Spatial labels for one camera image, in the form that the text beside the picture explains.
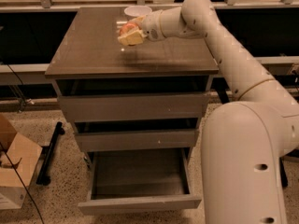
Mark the grey bottom drawer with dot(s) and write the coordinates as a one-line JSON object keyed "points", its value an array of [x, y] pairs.
{"points": [[135, 181]]}

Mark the white ceramic bowl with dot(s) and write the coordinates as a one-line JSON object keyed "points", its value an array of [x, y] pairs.
{"points": [[137, 11]]}

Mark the grey top drawer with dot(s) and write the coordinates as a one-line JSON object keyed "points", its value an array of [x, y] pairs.
{"points": [[133, 98]]}

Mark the cardboard box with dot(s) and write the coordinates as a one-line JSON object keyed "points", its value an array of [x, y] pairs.
{"points": [[19, 157]]}

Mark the grey drawer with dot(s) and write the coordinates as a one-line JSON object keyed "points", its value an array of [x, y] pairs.
{"points": [[133, 98], [135, 181], [136, 134]]}

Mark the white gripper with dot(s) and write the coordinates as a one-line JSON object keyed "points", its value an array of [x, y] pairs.
{"points": [[151, 26]]}

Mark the grey drawer cabinet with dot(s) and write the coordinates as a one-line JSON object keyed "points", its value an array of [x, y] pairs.
{"points": [[90, 50]]}

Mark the red apple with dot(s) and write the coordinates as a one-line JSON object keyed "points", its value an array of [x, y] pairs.
{"points": [[127, 27]]}

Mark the black left floor bar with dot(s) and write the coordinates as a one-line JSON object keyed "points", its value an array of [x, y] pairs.
{"points": [[43, 176]]}

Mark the grey window sill rail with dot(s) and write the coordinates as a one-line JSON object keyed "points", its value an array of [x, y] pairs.
{"points": [[27, 74]]}

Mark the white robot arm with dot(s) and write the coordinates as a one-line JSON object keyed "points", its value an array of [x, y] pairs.
{"points": [[242, 141]]}

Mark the grey middle drawer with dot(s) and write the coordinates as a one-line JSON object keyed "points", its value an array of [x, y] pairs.
{"points": [[136, 134]]}

